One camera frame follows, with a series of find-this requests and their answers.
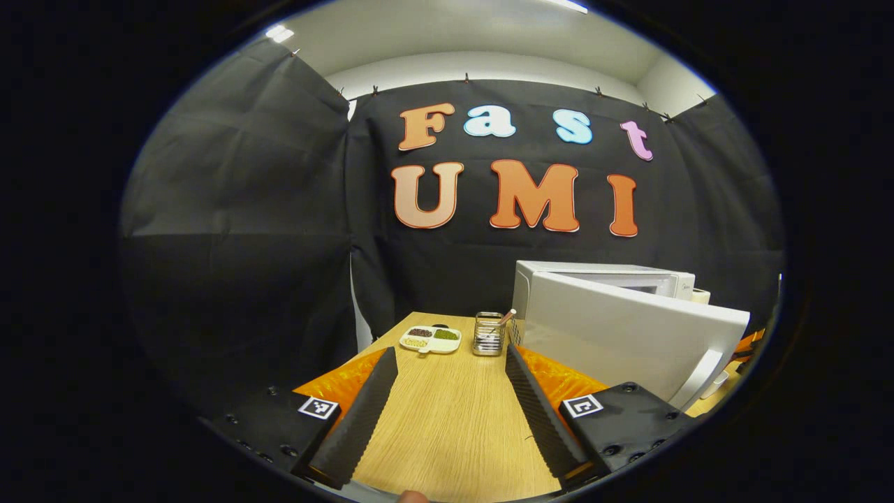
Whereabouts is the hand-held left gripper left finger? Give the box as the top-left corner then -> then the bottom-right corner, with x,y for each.
199,347 -> 399,491

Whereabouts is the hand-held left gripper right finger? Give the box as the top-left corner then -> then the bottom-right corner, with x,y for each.
504,344 -> 696,490

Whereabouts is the white microwave oven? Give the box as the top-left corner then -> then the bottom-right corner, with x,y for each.
510,260 -> 752,411

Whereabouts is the white ribbed food tray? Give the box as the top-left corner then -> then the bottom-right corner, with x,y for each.
701,370 -> 731,400

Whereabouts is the metal mesh utensil holder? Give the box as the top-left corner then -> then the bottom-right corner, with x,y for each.
472,312 -> 506,357

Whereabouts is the white divided bean dish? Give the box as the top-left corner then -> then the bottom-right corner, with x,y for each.
399,326 -> 462,355

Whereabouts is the black backdrop cloth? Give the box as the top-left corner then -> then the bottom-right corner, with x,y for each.
119,38 -> 786,420

